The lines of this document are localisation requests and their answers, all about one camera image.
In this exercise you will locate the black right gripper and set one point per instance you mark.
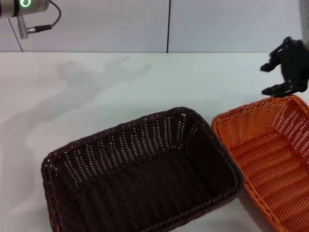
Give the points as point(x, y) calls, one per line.
point(295, 65)

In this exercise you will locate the orange woven basket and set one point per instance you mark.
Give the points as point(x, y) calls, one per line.
point(270, 164)

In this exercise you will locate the dark brown woven basket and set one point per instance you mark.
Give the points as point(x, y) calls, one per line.
point(144, 176)

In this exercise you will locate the black vertical wall strip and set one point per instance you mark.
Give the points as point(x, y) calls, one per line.
point(168, 26)

